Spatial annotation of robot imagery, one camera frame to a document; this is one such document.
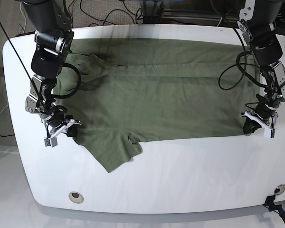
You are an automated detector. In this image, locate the left table cable grommet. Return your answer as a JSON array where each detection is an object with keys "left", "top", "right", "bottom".
[{"left": 68, "top": 191, "right": 84, "bottom": 204}]

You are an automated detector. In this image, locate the white floor cable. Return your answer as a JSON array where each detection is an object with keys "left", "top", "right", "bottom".
[{"left": 18, "top": 0, "right": 27, "bottom": 34}]

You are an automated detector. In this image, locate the aluminium frame rail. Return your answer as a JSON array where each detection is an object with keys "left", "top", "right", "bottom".
[{"left": 139, "top": 0, "right": 220, "bottom": 25}]

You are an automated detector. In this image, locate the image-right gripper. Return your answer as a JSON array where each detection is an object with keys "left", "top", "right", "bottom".
[{"left": 242, "top": 102, "right": 278, "bottom": 136}]

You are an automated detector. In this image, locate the table cable grommet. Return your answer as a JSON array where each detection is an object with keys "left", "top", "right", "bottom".
[
  {"left": 274, "top": 184, "right": 285, "bottom": 195},
  {"left": 68, "top": 191, "right": 84, "bottom": 204}
]

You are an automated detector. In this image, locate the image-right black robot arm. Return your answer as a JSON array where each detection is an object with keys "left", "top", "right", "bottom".
[{"left": 236, "top": 0, "right": 285, "bottom": 138}]

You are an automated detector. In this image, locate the black clamp with cable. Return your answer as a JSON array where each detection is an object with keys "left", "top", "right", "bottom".
[{"left": 263, "top": 195, "right": 285, "bottom": 224}]

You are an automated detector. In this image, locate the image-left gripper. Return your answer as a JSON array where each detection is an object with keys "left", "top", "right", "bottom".
[{"left": 41, "top": 114, "right": 81, "bottom": 138}]

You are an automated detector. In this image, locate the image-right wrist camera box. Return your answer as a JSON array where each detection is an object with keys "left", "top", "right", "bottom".
[{"left": 264, "top": 128, "right": 275, "bottom": 139}]

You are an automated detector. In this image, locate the olive green T-shirt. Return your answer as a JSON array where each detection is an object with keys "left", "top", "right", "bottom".
[{"left": 56, "top": 38, "right": 259, "bottom": 172}]

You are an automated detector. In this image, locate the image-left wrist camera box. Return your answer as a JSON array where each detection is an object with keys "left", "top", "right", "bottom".
[{"left": 44, "top": 137, "right": 57, "bottom": 147}]

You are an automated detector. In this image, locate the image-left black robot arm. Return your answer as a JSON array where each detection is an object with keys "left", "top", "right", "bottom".
[{"left": 21, "top": 0, "right": 81, "bottom": 139}]

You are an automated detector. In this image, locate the right table cable grommet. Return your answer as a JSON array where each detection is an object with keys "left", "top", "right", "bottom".
[{"left": 274, "top": 184, "right": 285, "bottom": 195}]

